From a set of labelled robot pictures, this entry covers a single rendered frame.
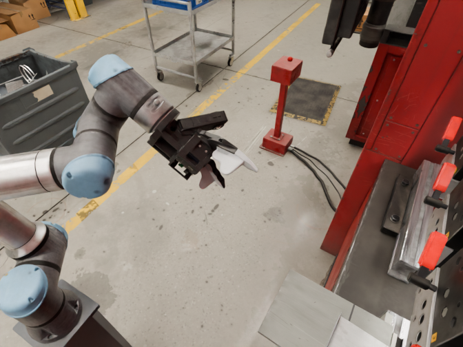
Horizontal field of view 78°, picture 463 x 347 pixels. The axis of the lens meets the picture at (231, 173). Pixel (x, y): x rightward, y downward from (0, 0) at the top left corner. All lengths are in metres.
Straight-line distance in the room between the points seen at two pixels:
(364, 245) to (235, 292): 0.99
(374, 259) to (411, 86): 0.63
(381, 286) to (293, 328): 0.36
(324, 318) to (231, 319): 1.07
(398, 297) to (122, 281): 1.52
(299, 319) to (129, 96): 0.62
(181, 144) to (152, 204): 1.72
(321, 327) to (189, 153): 0.50
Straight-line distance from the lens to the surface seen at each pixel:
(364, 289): 1.00
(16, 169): 0.58
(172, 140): 0.56
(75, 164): 0.52
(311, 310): 0.79
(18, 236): 0.96
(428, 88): 1.25
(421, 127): 1.32
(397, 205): 1.20
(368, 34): 1.79
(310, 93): 3.53
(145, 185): 2.42
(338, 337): 0.78
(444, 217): 0.72
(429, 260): 0.59
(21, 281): 0.96
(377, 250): 1.08
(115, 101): 0.58
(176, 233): 2.08
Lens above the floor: 1.72
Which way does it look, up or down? 46 degrees down
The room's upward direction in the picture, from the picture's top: straight up
